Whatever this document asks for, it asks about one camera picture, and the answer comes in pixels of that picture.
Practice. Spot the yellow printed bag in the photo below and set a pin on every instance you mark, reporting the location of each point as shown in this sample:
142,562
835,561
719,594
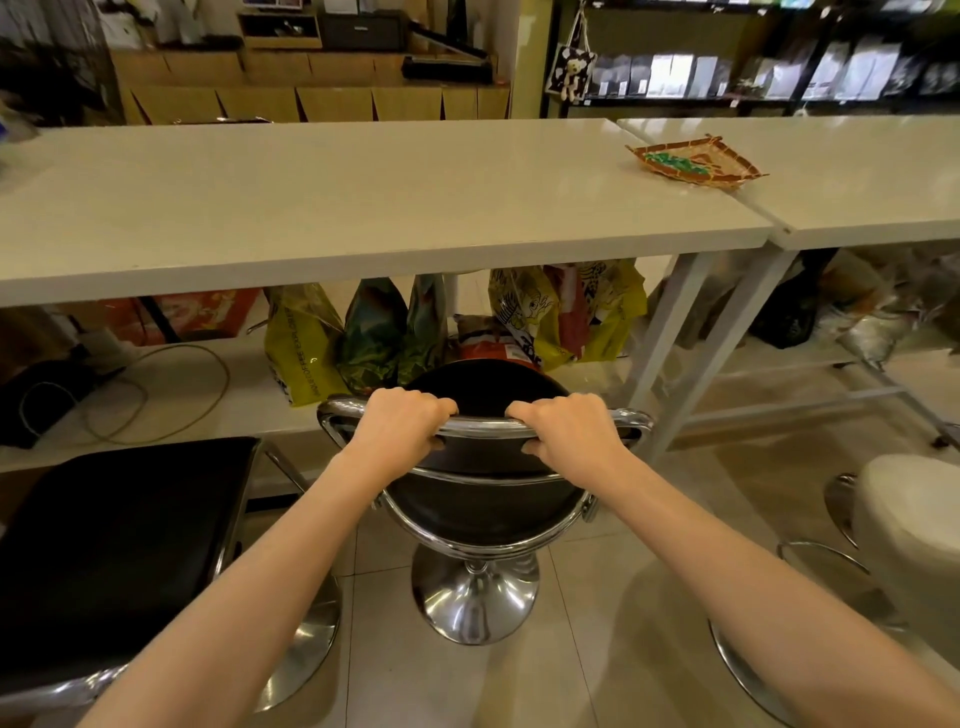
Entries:
525,315

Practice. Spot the black square bar stool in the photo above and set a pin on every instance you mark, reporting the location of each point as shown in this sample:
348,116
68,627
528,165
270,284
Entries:
120,555

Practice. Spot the orange red package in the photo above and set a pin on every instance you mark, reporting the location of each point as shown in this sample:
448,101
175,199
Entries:
495,349

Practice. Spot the woven orange square tray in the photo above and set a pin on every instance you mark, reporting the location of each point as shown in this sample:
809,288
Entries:
696,163

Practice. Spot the person's right thumb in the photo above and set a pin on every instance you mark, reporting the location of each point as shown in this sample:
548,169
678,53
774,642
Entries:
536,446

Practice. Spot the black plastic bag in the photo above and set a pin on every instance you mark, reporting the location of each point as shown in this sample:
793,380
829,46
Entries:
787,307

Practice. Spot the white side table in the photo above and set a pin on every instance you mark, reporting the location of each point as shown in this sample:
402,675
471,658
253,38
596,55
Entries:
840,180

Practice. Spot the dark grey device box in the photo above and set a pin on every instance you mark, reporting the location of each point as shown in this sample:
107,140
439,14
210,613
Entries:
364,31

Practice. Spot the wooden counter cabinet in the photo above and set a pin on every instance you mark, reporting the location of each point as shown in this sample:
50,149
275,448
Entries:
315,82

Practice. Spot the long white table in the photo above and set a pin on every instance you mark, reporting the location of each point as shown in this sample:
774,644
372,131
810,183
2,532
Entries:
360,202

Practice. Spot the clear plastic bags pile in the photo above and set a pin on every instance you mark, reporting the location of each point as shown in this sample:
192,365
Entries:
885,307

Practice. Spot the white bar stool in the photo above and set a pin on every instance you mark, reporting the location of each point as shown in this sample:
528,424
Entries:
892,555

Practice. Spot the row of packaged boxes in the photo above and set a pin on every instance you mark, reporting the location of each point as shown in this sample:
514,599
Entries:
765,71

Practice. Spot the wooden open box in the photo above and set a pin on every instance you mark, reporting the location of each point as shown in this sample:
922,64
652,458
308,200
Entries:
280,30

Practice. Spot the person's left fingers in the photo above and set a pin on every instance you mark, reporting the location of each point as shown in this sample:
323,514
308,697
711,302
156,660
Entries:
435,411

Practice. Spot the hanging toy pouch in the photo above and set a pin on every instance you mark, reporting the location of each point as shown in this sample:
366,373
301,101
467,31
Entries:
570,67

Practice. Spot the green foil bag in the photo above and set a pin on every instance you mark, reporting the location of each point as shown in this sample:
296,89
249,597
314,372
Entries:
386,334

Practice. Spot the red cardboard box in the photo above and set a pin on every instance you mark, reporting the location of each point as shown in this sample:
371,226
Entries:
191,311

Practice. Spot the person's right hand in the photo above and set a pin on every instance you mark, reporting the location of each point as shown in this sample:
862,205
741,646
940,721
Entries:
574,431

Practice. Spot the black round chrome bar stool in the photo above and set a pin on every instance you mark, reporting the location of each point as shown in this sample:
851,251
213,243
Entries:
480,495

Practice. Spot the black long tray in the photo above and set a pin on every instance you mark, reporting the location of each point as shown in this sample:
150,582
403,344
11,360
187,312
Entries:
448,69

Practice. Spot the black display shelf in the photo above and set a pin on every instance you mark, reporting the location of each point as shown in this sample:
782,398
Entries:
750,52

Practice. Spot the person's left forearm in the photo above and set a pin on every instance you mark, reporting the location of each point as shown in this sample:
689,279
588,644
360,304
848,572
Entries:
225,600

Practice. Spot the person's left hand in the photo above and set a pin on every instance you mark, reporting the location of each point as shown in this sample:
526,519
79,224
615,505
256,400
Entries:
394,422

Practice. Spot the person's right forearm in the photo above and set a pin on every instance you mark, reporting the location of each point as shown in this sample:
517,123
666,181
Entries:
757,600

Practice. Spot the yellow plastic bag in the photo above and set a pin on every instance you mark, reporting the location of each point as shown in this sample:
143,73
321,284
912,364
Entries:
300,345

